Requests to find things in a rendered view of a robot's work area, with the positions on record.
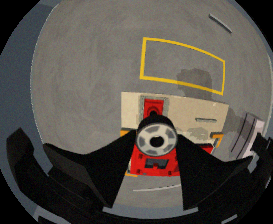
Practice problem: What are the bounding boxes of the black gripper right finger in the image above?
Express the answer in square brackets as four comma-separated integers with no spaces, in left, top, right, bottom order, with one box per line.
[175,135,253,210]

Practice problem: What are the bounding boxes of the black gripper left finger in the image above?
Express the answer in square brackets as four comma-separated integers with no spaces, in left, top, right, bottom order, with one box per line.
[43,129,137,208]

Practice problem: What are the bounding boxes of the black wheel with grey hub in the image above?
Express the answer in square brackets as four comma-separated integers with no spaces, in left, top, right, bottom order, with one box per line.
[136,115,179,157]

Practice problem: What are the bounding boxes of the yellow rectangular outline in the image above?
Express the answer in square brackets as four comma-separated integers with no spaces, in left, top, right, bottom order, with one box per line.
[140,37,225,96]

